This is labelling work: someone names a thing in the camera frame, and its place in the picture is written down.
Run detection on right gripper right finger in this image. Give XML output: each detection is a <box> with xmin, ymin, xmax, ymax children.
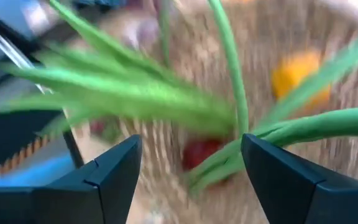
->
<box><xmin>240</xmin><ymin>133</ymin><xmax>358</xmax><ymax>224</ymax></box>

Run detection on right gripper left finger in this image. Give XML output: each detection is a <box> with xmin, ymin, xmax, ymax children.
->
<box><xmin>0</xmin><ymin>134</ymin><xmax>143</xmax><ymax>224</ymax></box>

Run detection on woven wicker basket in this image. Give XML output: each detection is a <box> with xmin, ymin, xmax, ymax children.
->
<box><xmin>116</xmin><ymin>37</ymin><xmax>358</xmax><ymax>224</ymax></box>

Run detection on long green beans bunch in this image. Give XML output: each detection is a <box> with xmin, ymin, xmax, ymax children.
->
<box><xmin>158</xmin><ymin>0</ymin><xmax>358</xmax><ymax>195</ymax></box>

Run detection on red apple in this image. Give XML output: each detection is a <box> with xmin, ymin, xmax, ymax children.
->
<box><xmin>181</xmin><ymin>138</ymin><xmax>227</xmax><ymax>177</ymax></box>

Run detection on round orange fruit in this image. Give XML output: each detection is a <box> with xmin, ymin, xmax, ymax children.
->
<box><xmin>271</xmin><ymin>50</ymin><xmax>333</xmax><ymax>110</ymax></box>

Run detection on open-weave wicker basket with handles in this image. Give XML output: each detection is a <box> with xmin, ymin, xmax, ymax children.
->
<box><xmin>70</xmin><ymin>0</ymin><xmax>358</xmax><ymax>224</ymax></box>

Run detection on black hazard-striped floor mat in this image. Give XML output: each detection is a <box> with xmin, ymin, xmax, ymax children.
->
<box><xmin>0</xmin><ymin>110</ymin><xmax>64</xmax><ymax>187</ymax></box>

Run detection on black aluminium table frame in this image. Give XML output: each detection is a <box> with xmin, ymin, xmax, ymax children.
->
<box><xmin>0</xmin><ymin>6</ymin><xmax>86</xmax><ymax>170</ymax></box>

